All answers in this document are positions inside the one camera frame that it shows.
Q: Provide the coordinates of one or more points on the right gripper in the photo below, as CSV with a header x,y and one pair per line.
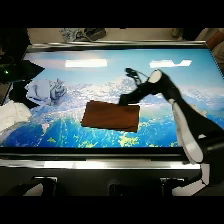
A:
x,y
127,98

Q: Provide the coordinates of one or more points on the brown T-shirt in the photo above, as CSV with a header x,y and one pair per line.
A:
x,y
111,116

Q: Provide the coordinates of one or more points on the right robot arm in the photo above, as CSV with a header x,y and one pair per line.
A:
x,y
190,123

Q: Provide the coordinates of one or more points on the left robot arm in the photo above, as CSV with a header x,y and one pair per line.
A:
x,y
46,187

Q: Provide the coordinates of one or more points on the light blue garment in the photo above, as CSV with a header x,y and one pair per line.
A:
x,y
45,90

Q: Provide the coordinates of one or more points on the black garment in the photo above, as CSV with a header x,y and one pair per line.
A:
x,y
18,92

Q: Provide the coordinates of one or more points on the white garment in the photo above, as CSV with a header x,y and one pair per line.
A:
x,y
13,116

